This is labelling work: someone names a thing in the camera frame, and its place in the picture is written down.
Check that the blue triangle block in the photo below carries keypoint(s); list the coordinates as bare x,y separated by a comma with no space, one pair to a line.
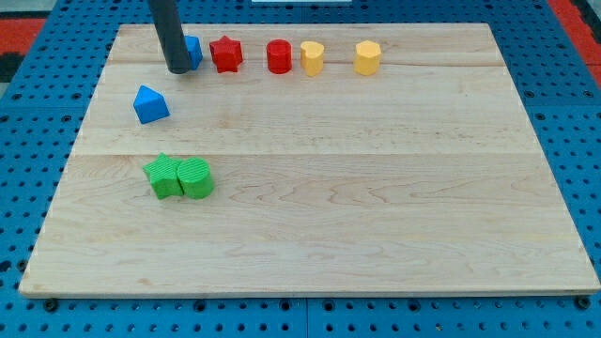
149,105

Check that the blue cube block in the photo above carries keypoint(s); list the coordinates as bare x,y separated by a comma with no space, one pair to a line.
194,50

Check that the light wooden board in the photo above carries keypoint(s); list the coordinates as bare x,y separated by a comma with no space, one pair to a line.
425,179

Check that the green cylinder block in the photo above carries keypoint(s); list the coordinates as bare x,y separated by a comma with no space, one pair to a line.
195,178

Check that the yellow heart block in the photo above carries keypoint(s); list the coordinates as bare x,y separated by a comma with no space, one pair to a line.
312,57

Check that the red cylinder block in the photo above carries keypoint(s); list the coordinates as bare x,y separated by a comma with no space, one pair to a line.
279,55

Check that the yellow hexagon block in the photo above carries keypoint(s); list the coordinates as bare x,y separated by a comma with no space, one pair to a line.
367,57

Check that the red star block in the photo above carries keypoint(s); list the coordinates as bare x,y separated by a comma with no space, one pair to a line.
226,54

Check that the green star block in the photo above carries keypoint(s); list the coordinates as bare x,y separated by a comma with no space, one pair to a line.
162,176

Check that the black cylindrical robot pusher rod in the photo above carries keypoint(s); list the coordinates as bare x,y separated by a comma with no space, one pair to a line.
170,34

